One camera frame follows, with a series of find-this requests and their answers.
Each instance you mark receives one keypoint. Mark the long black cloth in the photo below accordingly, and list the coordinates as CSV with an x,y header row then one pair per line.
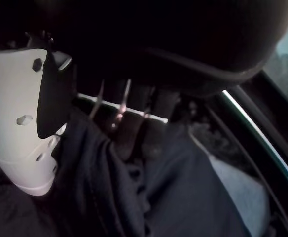
x,y
178,192

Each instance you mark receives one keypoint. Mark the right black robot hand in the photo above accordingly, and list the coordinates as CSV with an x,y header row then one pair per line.
x,y
158,37

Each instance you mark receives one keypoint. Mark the white cloth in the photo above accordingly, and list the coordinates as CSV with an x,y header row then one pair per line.
x,y
240,187

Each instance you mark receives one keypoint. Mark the short black cloth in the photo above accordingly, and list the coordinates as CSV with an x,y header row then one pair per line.
x,y
10,214

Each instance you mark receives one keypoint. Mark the dark grey washing machine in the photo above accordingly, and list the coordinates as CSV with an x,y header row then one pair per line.
x,y
277,138

